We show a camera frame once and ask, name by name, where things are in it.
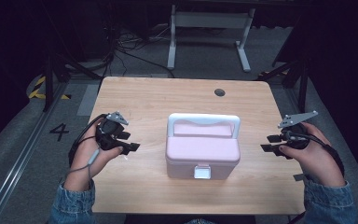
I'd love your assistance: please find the metal floor rail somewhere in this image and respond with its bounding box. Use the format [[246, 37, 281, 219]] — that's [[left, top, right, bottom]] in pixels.
[[0, 83, 70, 224]]

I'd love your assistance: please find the pink box with white handle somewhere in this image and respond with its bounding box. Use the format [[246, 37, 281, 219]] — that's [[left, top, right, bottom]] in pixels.
[[164, 112, 241, 181]]

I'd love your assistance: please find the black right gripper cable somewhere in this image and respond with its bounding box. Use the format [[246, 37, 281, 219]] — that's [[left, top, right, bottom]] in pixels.
[[285, 130, 346, 179]]

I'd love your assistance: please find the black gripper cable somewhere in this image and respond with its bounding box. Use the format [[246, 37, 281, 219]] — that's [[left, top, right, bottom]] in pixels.
[[67, 113, 108, 167], [285, 130, 346, 179]]

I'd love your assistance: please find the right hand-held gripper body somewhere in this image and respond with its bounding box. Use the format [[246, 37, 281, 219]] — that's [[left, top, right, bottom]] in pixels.
[[277, 110, 320, 151]]

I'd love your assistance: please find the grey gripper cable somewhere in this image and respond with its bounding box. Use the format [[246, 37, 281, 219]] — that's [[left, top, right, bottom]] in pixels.
[[64, 147, 102, 182]]

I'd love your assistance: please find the white metal table frame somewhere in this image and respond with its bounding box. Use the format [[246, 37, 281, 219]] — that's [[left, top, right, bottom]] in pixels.
[[166, 4, 256, 74]]

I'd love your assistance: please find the yellow black floor tape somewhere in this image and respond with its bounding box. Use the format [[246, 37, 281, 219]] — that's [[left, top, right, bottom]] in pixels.
[[27, 76, 73, 101]]

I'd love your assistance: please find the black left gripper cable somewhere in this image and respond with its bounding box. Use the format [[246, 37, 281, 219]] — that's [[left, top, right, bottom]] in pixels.
[[67, 113, 108, 167]]

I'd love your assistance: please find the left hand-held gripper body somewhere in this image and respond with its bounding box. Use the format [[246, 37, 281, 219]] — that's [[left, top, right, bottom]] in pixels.
[[94, 111, 131, 152]]

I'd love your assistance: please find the person's left hand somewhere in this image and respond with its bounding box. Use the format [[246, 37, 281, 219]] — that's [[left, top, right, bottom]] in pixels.
[[64, 119, 125, 191]]

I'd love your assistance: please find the black tripod stand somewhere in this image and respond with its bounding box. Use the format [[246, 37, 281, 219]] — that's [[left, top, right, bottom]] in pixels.
[[41, 50, 104, 113], [255, 55, 312, 114]]

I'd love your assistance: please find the person's right hand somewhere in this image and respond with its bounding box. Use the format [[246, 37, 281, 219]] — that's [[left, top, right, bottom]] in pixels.
[[278, 121, 347, 189]]

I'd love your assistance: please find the bundle of black floor cables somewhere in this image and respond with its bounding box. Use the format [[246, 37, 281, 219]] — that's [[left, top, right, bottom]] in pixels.
[[103, 26, 175, 79]]

